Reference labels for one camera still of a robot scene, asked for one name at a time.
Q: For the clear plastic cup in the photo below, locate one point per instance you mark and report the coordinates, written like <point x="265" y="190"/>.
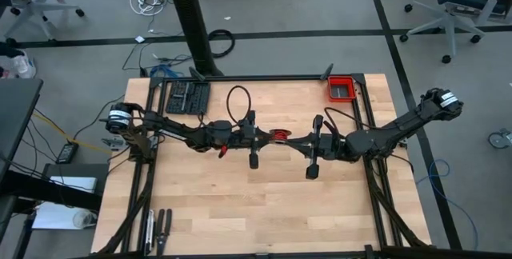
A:
<point x="84" y="219"/>

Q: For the black low shelf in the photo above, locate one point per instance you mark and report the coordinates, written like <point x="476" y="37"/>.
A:
<point x="76" y="170"/>

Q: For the black tool tray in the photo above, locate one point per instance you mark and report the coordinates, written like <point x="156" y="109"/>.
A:
<point x="188" y="97"/>

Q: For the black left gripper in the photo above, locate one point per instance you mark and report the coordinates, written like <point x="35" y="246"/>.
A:
<point x="224" y="135"/>

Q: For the clear plastic bag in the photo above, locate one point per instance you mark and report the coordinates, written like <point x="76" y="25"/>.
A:
<point x="22" y="67"/>

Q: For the red collapsible bin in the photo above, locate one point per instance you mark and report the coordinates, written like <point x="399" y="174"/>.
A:
<point x="342" y="89"/>

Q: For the white sheet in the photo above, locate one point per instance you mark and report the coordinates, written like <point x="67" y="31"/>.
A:
<point x="74" y="184"/>

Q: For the small white tag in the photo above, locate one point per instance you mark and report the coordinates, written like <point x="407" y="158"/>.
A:
<point x="140" y="39"/>

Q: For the grey caster wheel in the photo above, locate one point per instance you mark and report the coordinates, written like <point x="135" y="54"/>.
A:
<point x="500" y="139"/>

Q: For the black tower fan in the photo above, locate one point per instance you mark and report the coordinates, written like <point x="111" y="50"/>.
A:
<point x="194" y="23"/>

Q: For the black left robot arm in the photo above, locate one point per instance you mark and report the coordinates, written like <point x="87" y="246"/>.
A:
<point x="160" y="125"/>

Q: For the black power adapter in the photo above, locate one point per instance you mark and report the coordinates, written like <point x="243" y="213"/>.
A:
<point x="67" y="153"/>

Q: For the silver hand tool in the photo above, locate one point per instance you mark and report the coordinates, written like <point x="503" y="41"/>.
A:
<point x="150" y="231"/>

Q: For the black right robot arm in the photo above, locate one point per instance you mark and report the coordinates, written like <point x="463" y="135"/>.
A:
<point x="400" y="129"/>

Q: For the small red tag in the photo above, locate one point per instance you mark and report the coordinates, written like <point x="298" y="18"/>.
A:
<point x="223" y="151"/>

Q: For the black desk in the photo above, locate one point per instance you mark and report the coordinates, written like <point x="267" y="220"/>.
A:
<point x="16" y="111"/>

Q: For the black clamp bracket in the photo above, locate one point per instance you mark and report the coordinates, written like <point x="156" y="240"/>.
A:
<point x="197" y="73"/>
<point x="328" y="71"/>

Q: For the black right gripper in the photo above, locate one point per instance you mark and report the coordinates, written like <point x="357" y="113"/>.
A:
<point x="332" y="145"/>

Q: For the black pliers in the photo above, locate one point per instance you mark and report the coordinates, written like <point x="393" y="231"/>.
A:
<point x="162" y="231"/>

